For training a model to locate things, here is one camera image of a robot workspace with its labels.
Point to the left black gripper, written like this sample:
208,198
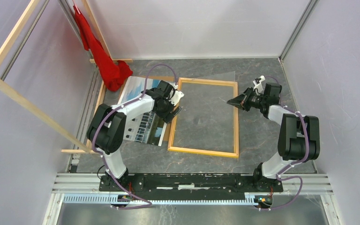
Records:
166,115

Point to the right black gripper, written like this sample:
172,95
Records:
242,101

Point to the clear plastic sheet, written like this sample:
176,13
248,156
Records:
204,115

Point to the yellow picture frame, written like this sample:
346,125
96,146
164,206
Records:
204,150

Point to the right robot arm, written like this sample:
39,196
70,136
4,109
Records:
299,135

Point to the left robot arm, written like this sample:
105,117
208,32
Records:
107,129

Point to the brown cardboard backing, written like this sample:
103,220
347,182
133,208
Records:
167,130

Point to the red cloth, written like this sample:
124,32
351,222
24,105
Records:
113,74

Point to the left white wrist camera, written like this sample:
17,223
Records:
175,95

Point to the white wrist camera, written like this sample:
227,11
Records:
175,95
258,84

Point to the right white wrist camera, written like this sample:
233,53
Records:
258,84

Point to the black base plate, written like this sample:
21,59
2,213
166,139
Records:
185,186

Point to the aluminium rail base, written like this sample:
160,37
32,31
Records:
84,188

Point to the wooden rack frame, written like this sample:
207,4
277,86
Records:
24,102

